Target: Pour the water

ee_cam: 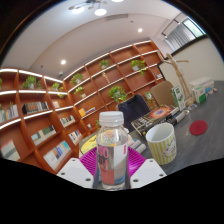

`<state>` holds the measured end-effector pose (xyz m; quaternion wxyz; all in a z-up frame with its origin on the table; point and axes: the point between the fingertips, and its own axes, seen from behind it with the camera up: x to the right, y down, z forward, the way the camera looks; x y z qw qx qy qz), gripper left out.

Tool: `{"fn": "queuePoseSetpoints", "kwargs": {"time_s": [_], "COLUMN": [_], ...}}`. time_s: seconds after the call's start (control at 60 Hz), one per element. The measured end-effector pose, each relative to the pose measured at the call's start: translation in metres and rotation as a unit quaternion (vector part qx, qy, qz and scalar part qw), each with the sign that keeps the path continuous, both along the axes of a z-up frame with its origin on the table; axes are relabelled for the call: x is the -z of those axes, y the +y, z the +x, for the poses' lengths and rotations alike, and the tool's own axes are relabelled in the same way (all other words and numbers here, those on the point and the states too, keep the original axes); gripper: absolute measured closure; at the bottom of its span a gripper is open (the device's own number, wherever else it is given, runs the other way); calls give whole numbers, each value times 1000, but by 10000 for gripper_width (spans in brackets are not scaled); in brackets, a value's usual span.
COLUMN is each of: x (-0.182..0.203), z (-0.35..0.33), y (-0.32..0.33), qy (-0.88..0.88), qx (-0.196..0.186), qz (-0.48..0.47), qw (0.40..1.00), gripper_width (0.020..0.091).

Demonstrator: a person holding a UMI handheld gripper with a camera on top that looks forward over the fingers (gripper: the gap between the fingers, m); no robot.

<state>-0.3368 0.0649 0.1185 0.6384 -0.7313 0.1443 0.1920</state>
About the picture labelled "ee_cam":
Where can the window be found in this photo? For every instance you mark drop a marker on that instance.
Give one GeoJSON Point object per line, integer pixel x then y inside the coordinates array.
{"type": "Point", "coordinates": [195, 27]}

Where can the recessed round ceiling light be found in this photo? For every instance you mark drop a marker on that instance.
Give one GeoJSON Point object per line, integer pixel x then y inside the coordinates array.
{"type": "Point", "coordinates": [140, 30]}
{"type": "Point", "coordinates": [63, 62]}

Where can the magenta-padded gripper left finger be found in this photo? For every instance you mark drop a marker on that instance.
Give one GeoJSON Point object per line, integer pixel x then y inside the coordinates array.
{"type": "Point", "coordinates": [76, 171]}

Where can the yellow striped white mug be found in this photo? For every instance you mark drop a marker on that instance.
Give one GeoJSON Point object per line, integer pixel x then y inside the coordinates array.
{"type": "Point", "coordinates": [161, 146]}

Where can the tan chair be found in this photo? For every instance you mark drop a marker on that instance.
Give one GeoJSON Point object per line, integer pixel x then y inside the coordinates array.
{"type": "Point", "coordinates": [161, 93]}

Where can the flat round red coaster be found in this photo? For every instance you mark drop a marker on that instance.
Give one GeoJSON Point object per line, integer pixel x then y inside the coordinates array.
{"type": "Point", "coordinates": [198, 127]}

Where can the black ceiling track rail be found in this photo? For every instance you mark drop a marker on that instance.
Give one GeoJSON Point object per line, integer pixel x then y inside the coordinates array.
{"type": "Point", "coordinates": [171, 26]}

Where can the ceiling air vent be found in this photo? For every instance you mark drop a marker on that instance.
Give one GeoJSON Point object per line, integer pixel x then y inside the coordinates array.
{"type": "Point", "coordinates": [116, 17]}

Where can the green and white box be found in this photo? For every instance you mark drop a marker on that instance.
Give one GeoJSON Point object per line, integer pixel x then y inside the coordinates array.
{"type": "Point", "coordinates": [199, 94]}

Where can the wooden shelf unit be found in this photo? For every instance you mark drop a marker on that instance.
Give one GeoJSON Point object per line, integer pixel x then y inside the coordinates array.
{"type": "Point", "coordinates": [50, 113]}

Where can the clear plastic water bottle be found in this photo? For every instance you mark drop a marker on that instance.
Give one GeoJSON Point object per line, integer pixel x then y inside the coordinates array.
{"type": "Point", "coordinates": [112, 160]}

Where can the wooden artist mannequin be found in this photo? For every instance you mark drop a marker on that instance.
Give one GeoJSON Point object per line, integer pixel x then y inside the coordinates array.
{"type": "Point", "coordinates": [178, 76]}

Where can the black office chair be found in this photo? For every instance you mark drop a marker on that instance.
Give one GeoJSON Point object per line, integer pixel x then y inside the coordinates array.
{"type": "Point", "coordinates": [133, 108]}

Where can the branched ceiling lamp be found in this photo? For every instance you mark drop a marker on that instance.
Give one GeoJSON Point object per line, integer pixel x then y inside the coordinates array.
{"type": "Point", "coordinates": [96, 6]}

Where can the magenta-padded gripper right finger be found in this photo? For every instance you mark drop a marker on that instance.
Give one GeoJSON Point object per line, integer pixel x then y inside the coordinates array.
{"type": "Point", "coordinates": [148, 171]}

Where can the stack of white boxes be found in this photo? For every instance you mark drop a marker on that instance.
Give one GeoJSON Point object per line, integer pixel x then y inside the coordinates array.
{"type": "Point", "coordinates": [201, 82]}

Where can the grey curtain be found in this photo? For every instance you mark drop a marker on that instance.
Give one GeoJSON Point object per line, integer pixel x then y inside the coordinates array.
{"type": "Point", "coordinates": [179, 37]}

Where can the dark book with orange circle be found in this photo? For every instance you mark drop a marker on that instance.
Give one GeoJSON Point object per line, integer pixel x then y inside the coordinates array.
{"type": "Point", "coordinates": [156, 115]}

